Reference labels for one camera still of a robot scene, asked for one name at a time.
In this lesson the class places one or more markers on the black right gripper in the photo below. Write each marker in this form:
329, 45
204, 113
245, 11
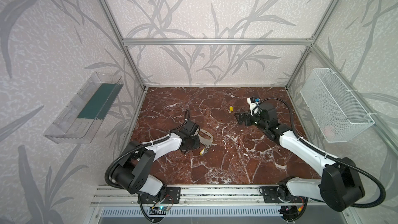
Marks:
246, 119

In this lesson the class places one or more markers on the white wire mesh basket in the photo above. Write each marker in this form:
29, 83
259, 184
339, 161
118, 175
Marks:
338, 113

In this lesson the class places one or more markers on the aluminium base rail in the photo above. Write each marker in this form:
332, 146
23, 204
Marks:
195, 195

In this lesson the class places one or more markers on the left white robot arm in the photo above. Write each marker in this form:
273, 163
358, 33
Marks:
131, 171

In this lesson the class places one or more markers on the black mounting plate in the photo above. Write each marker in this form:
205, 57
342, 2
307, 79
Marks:
175, 192
270, 194

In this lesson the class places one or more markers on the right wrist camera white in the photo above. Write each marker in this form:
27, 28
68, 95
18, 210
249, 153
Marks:
253, 104

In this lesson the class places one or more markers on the aluminium cage frame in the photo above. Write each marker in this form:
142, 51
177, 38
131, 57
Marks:
310, 44

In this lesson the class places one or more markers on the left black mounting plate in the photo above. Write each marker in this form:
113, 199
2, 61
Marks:
175, 192

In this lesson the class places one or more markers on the left circuit board with wires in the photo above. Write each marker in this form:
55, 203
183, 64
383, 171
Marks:
157, 212

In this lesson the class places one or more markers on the silver metal key holder plate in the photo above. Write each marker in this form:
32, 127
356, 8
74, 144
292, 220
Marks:
205, 138

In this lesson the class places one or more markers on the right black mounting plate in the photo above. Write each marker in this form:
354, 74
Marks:
270, 194

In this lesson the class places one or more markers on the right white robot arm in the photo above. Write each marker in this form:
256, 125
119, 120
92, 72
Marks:
340, 185

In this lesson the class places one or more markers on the right connector with wires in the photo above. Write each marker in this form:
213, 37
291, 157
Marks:
292, 213

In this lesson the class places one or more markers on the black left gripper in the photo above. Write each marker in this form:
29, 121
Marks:
193, 143

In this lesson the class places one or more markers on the clear plastic wall tray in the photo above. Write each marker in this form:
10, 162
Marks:
83, 116

